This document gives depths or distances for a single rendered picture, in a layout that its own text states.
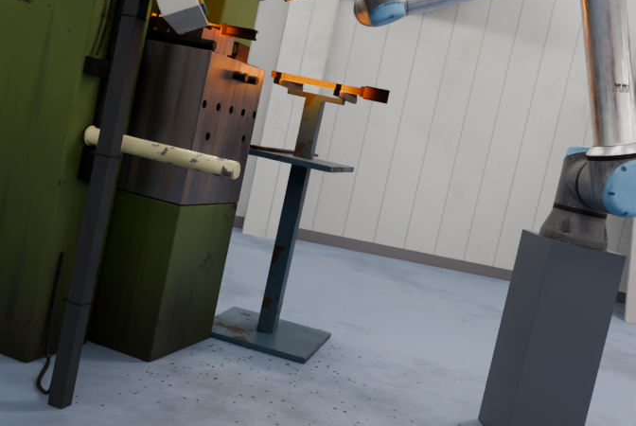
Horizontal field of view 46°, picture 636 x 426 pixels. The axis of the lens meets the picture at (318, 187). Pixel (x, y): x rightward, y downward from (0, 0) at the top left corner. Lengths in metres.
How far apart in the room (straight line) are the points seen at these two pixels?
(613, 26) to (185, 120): 1.17
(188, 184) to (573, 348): 1.17
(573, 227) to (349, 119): 3.14
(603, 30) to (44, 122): 1.44
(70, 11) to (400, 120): 3.45
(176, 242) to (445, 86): 3.37
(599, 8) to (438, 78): 3.30
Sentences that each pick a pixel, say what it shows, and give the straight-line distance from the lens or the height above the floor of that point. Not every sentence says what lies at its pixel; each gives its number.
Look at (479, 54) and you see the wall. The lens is 5.36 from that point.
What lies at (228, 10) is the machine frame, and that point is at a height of 1.09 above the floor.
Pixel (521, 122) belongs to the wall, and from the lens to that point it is 5.45.
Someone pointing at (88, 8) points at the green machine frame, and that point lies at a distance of 2.04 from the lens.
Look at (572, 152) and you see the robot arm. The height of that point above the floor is 0.85.
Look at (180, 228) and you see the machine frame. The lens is 2.20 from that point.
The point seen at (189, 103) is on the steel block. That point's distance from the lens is 2.17.
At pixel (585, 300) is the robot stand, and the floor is 0.46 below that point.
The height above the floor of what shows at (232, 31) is 1.00.
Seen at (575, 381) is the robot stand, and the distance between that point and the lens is 2.27.
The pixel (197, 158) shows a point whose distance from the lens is 1.89.
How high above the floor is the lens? 0.76
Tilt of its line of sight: 4 degrees down
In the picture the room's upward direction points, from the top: 12 degrees clockwise
